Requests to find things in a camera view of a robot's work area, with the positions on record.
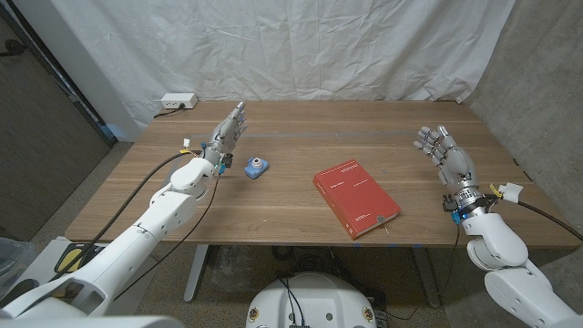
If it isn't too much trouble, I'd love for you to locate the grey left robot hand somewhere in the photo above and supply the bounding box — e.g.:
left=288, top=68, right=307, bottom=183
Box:
left=202, top=100, right=250, bottom=168

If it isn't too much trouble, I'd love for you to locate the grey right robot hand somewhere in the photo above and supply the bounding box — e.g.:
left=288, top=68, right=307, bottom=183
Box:
left=413, top=125, right=486, bottom=215

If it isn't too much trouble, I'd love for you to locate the red hardcover notebook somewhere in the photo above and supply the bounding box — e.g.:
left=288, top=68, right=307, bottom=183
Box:
left=312, top=159, right=403, bottom=241

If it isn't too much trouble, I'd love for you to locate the white power strip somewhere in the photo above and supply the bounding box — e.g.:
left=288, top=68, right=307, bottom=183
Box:
left=160, top=92, right=199, bottom=110

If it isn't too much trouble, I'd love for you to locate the white wrinkled backdrop sheet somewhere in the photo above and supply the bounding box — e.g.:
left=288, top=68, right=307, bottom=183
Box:
left=49, top=0, right=517, bottom=143

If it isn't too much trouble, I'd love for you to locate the grey table leg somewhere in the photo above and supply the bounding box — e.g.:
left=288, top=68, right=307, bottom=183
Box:
left=412, top=246, right=442, bottom=309
left=183, top=244, right=210, bottom=303

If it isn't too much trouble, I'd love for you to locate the yellow black foot pedal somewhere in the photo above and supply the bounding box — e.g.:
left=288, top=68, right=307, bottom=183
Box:
left=84, top=244, right=109, bottom=269
left=54, top=244, right=87, bottom=274

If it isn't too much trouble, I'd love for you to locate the dark brown door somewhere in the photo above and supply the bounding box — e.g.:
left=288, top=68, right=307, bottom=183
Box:
left=0, top=4, right=115, bottom=242

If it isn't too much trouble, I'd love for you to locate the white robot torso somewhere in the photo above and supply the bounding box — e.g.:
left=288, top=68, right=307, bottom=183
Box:
left=245, top=272, right=378, bottom=328

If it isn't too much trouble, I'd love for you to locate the clear plastic bin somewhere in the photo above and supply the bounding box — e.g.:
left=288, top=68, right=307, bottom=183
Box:
left=0, top=236, right=37, bottom=297

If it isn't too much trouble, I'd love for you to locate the black round disc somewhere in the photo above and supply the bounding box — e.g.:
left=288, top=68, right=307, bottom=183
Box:
left=0, top=278, right=40, bottom=315

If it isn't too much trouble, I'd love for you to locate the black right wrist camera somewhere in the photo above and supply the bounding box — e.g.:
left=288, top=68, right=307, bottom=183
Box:
left=442, top=193, right=462, bottom=225

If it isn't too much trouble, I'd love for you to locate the blue toy camera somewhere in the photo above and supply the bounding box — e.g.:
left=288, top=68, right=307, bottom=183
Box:
left=243, top=156, right=270, bottom=180

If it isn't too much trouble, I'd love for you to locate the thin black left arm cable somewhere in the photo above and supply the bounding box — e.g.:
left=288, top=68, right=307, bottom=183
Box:
left=112, top=172, right=222, bottom=302

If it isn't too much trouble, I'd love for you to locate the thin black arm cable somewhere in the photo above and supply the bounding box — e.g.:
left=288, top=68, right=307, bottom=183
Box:
left=384, top=222, right=461, bottom=322
left=112, top=172, right=222, bottom=302

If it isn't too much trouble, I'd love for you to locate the black power strip cord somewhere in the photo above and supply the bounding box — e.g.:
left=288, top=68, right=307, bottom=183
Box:
left=152, top=102, right=186, bottom=120

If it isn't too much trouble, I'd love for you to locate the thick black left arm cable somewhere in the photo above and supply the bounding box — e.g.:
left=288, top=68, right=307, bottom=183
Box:
left=47, top=149, right=204, bottom=282

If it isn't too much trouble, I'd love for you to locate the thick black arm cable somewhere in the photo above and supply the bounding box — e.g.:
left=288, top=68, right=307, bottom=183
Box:
left=517, top=199, right=583, bottom=242
left=47, top=149, right=204, bottom=282

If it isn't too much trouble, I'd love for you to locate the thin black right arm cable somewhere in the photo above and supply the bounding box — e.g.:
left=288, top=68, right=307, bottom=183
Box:
left=384, top=222, right=461, bottom=322

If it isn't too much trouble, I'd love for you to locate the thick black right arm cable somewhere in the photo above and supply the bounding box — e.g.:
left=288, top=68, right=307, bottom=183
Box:
left=517, top=199, right=583, bottom=242

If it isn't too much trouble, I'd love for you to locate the black door handle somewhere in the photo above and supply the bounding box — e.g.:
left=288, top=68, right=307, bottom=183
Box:
left=0, top=38, right=26, bottom=58

